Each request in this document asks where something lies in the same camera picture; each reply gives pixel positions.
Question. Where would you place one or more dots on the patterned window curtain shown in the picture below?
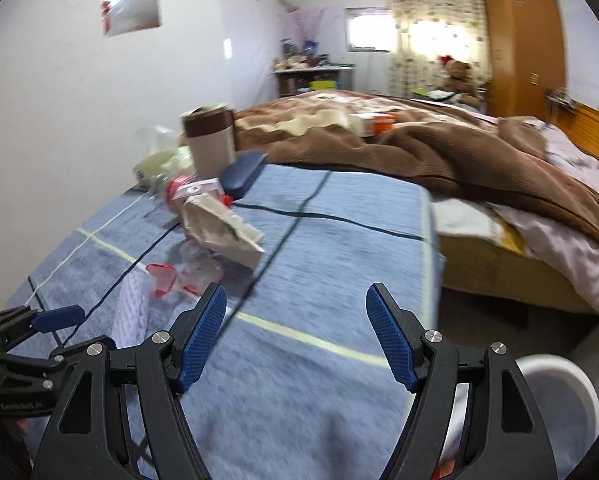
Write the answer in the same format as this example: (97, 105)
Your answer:
(419, 10)

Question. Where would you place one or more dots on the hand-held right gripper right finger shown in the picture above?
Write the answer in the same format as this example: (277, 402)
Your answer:
(392, 340)

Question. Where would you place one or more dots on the large white foam net sleeve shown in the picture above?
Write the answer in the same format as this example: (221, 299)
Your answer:
(134, 310)

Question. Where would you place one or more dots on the wooden wardrobe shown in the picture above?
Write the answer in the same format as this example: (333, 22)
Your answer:
(519, 35)

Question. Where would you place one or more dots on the yellow patterned bed sheet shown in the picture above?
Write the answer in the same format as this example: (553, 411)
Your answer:
(459, 220)

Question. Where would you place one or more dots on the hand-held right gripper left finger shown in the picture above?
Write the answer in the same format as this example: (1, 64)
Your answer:
(202, 340)

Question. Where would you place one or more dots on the red hanging ornament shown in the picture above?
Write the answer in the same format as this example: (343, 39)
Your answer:
(106, 10)

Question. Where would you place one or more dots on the vase of dried branches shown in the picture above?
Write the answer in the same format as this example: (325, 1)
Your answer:
(307, 25)

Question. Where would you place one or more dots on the clear plastic bottle red label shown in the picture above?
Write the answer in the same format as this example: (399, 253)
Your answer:
(199, 270)

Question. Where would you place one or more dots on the blue checked blanket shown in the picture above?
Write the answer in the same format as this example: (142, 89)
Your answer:
(304, 385)

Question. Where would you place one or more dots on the brown fleece blanket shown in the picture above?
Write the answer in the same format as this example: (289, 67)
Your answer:
(429, 160)

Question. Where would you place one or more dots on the small window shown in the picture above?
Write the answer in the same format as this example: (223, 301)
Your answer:
(367, 30)

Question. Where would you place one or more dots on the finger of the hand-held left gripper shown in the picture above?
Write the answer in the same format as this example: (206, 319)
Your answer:
(57, 319)
(44, 367)

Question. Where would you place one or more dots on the brown and white tumbler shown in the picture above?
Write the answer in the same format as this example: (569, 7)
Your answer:
(209, 145)

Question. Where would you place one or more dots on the group of cosmetic bottles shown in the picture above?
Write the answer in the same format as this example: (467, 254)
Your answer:
(299, 57)

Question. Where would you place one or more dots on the brown teddy bear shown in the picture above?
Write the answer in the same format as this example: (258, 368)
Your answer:
(458, 77)

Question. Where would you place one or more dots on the red round plastic container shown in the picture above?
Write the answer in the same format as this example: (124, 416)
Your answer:
(173, 190)

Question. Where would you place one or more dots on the green tissue box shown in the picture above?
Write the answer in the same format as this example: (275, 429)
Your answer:
(162, 165)

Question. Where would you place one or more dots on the grey dressing desk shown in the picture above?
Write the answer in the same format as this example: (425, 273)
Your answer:
(299, 82)

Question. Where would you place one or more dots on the white power strip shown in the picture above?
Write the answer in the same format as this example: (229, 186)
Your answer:
(562, 97)

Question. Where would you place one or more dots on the orange lidded container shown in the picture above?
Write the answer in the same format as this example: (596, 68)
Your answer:
(384, 125)

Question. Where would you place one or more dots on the dark blue glasses case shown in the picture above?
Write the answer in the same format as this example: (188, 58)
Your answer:
(242, 172)

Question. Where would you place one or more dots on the pale pink quilt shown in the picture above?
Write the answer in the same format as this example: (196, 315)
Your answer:
(569, 270)

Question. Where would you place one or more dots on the white round waste bin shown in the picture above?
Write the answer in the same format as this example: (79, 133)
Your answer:
(564, 385)

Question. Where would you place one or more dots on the square wall mirror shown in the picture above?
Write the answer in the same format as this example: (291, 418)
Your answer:
(134, 7)

